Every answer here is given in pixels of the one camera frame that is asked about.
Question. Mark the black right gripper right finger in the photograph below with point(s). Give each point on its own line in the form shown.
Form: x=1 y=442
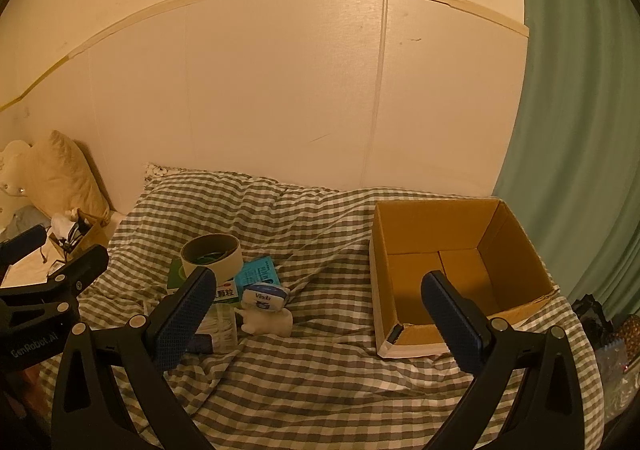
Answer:
x=547 y=411

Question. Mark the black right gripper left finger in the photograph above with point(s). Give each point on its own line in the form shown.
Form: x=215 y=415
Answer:
x=88 y=410

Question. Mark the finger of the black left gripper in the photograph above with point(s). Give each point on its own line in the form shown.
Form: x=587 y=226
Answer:
x=15 y=249
x=80 y=269

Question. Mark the green white medicine box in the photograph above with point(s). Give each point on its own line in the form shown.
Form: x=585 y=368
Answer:
x=217 y=332

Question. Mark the white rabbit figurine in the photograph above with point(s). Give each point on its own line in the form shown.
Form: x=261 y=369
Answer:
x=261 y=322

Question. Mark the teal packet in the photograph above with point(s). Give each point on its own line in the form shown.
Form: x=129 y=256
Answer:
x=259 y=270

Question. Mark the blue white tissue pack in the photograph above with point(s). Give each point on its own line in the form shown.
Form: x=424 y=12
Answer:
x=265 y=296

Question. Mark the small cluttered cardboard box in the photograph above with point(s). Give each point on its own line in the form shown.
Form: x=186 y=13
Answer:
x=73 y=233

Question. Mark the beige pillow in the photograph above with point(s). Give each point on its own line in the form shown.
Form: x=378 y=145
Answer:
x=59 y=179

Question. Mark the white plush toy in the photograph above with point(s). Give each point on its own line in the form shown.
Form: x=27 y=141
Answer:
x=13 y=157

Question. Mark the dark clutter beside bed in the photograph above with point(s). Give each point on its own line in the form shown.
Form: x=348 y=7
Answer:
x=616 y=347

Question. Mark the white patterned pillow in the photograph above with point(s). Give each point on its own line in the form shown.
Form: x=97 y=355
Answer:
x=155 y=174

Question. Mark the large open cardboard box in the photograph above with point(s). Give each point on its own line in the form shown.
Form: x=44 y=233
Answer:
x=478 y=244

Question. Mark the checkered grey white duvet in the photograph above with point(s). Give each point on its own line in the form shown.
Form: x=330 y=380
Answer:
x=324 y=386

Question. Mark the green curtain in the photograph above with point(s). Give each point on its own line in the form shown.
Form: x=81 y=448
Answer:
x=571 y=173

